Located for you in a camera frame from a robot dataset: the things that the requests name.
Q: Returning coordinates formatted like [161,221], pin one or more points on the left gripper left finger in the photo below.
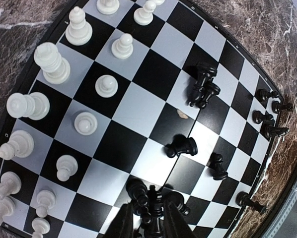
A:
[122,224]

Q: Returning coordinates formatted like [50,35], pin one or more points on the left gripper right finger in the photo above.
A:
[174,224]

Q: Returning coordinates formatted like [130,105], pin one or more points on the black piece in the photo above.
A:
[154,229]

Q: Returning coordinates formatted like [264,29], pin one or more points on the black piece edge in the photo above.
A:
[243,199]

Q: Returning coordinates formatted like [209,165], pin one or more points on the black grey chess board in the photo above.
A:
[88,173]

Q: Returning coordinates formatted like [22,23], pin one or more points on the black pawn standing centre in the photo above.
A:
[219,173]

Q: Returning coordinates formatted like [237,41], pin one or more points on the black pawn lying centre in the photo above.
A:
[181,144]

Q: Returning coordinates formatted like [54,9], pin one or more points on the white pawn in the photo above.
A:
[85,123]
[122,48]
[106,86]

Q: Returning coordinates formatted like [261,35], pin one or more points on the white left knight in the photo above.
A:
[10,183]

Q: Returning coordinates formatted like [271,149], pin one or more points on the white left bishop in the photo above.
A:
[20,144]

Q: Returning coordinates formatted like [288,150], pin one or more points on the white king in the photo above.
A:
[34,106]

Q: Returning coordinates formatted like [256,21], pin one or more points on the white slotted cable duct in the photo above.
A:
[285,224]

